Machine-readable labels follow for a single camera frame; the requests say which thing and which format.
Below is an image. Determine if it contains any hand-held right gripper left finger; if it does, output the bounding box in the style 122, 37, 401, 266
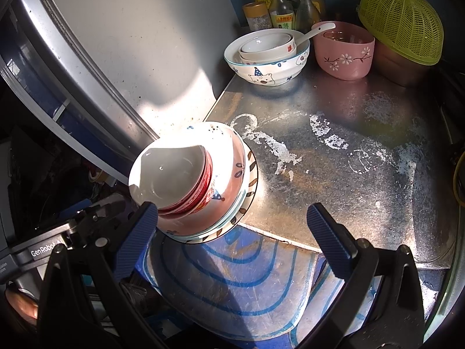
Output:
36, 202, 159, 349

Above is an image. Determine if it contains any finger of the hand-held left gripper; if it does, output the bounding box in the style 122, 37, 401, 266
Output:
71, 193, 143, 243

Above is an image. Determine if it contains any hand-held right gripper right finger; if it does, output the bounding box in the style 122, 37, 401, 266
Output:
306, 203, 426, 349

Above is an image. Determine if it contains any red small bowl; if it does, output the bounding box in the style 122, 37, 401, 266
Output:
156, 151, 213, 213
159, 160, 216, 216
128, 145, 209, 209

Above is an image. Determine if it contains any person's left hand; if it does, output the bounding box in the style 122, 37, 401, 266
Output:
3, 285, 40, 330

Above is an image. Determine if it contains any grey refrigerator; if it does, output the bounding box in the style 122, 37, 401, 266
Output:
0, 0, 241, 190

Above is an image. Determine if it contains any large white bear bowl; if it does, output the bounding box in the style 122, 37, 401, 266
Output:
223, 29, 310, 87

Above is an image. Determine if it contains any pink flower print bowl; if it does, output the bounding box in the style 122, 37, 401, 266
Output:
312, 21, 375, 80

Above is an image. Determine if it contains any brown pot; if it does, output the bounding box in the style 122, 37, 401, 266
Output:
372, 40, 442, 88

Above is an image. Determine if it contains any small white printed bowl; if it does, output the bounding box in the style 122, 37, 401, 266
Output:
239, 33, 297, 63

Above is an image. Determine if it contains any white ceramic spoon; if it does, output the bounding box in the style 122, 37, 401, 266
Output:
296, 22, 337, 44

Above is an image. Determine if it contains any clear gold cap bottle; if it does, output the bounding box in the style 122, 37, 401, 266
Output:
295, 0, 321, 30

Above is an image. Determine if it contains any green plastic basket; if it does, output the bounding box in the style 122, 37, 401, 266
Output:
357, 0, 444, 66

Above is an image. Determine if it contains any yellow label green cap bottle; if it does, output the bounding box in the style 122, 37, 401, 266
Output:
267, 0, 296, 30

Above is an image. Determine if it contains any yellow lid jar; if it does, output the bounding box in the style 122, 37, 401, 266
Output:
242, 2, 273, 32

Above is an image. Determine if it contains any yellow cable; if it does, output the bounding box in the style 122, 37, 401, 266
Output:
452, 151, 465, 208

